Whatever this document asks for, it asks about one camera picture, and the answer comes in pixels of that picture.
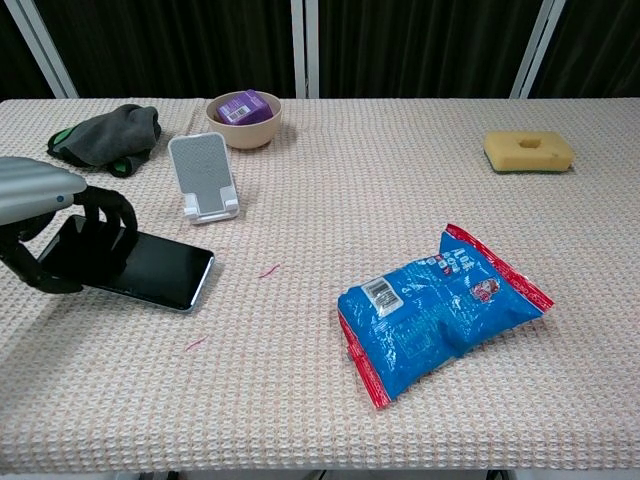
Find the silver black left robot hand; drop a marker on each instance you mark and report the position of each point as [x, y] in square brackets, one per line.
[40, 187]

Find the yellow sponge with green base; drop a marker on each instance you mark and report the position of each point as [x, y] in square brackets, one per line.
[527, 152]

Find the beige waffle tablecloth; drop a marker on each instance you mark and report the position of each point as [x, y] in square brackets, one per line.
[320, 400]

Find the grey green crumpled cloth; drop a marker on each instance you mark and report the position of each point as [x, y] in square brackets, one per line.
[112, 137]

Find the pink thread piece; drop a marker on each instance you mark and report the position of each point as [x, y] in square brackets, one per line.
[196, 343]
[269, 271]

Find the purple box with barcode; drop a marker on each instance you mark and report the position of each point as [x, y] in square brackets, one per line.
[242, 107]

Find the beige bowl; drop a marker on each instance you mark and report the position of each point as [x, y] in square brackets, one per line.
[250, 134]

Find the black curtain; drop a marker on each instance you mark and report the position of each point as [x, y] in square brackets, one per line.
[425, 45]

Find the blue red snack bag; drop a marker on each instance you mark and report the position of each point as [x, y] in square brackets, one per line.
[430, 320]

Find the white slanted frame post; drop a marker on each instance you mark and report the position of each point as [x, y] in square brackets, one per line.
[47, 65]
[537, 50]

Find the black smartphone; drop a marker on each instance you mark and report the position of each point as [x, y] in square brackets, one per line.
[165, 270]

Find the white grey phone stand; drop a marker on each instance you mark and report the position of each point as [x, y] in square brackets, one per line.
[202, 175]

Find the white upright frame post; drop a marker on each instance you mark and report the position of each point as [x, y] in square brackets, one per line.
[305, 50]

